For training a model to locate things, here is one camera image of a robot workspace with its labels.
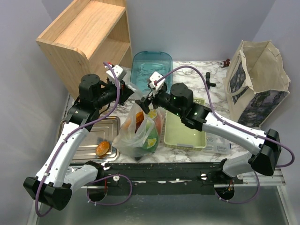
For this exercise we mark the small red black connector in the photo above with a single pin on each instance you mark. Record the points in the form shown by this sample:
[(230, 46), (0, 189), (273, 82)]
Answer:
[(225, 63)]

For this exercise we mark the light green plastic basket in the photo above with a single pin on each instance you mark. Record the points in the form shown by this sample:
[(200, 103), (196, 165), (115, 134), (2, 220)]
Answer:
[(177, 135)]

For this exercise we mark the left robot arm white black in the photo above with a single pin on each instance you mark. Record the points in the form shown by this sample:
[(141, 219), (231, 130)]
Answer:
[(51, 185)]

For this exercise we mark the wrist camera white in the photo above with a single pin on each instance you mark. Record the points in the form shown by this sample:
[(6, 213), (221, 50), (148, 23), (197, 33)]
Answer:
[(156, 82), (119, 72)]

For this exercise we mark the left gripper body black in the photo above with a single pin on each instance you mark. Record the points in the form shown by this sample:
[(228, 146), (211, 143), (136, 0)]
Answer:
[(109, 93)]

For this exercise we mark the black T-shaped pipe fitting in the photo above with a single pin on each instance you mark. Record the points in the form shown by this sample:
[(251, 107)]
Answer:
[(208, 83)]

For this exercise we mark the clear plastic grocery bag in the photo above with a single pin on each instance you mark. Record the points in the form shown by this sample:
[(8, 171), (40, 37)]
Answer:
[(144, 140)]

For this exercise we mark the wooden shelf unit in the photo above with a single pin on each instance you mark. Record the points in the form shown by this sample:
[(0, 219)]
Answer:
[(83, 36)]

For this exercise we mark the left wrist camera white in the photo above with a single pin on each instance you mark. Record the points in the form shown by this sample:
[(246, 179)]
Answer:
[(119, 72)]

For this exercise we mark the canvas tote bag with print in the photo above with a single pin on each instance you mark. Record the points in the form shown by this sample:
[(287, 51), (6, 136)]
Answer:
[(255, 83)]

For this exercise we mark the red toy pepper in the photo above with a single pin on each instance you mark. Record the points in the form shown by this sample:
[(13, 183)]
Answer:
[(159, 121)]

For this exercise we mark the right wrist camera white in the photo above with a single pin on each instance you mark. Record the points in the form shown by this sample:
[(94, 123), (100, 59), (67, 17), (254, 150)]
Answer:
[(156, 82)]

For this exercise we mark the toy baguette bread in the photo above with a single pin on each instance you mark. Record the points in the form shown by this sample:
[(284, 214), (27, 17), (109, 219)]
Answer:
[(139, 117)]

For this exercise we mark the teal transparent plastic bin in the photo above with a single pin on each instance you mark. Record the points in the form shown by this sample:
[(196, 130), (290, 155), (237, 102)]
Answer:
[(145, 64)]

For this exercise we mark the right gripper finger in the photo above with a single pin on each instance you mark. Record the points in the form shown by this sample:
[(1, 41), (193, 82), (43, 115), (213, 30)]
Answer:
[(146, 108), (143, 101)]

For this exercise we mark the aluminium frame rail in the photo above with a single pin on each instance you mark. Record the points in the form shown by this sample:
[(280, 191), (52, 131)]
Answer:
[(249, 179)]

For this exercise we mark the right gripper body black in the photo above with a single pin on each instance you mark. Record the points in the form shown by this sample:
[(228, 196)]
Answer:
[(163, 99)]

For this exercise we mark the orange glazed bread bun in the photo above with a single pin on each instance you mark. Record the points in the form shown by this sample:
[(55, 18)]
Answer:
[(102, 149)]

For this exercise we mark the clear plastic compartment box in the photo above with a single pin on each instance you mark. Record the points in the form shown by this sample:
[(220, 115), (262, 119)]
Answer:
[(217, 145)]

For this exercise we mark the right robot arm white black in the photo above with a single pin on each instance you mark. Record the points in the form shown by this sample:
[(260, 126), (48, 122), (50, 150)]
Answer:
[(263, 147)]

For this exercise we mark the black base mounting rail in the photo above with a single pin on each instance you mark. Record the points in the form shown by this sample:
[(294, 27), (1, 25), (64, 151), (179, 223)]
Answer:
[(163, 178)]

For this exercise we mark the metal baking tray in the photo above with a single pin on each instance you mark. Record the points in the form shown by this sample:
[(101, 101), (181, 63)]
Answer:
[(105, 130)]

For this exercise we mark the orange toy carrot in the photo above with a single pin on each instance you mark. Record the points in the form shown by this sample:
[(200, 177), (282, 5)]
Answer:
[(129, 124)]

